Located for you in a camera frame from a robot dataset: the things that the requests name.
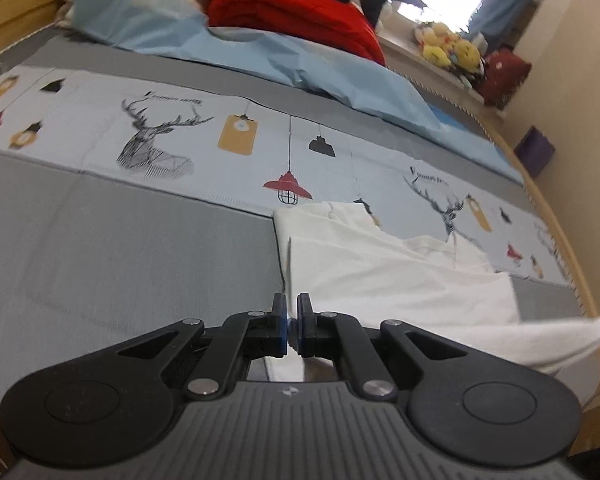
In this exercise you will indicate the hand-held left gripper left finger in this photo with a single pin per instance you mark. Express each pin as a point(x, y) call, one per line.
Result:
point(280, 325)

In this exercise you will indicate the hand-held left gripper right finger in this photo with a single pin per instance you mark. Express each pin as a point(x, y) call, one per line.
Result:
point(303, 325)

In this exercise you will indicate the white long-sleeve shirt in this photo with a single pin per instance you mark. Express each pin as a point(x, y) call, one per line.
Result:
point(380, 280)

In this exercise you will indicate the purple box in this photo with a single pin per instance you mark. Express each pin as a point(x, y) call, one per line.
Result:
point(535, 152)

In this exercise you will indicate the grey printed bed sheet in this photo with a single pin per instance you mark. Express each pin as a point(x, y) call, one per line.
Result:
point(105, 240)

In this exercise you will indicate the light blue sheet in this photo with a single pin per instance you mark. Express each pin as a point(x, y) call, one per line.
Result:
point(305, 60)

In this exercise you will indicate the dark red cushion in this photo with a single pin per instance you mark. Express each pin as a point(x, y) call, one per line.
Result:
point(505, 77)

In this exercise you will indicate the black and white plush toy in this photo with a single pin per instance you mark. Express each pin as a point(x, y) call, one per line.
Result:
point(472, 76)

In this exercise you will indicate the flat yellow plush toy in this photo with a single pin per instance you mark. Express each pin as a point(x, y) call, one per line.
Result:
point(437, 54)

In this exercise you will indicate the round yellow plush toy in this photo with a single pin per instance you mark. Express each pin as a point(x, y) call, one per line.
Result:
point(466, 54)

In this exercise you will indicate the red folded blanket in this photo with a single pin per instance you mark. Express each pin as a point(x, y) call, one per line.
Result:
point(290, 15)

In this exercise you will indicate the yellow duck plush toy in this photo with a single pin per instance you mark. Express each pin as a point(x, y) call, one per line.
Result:
point(430, 32)

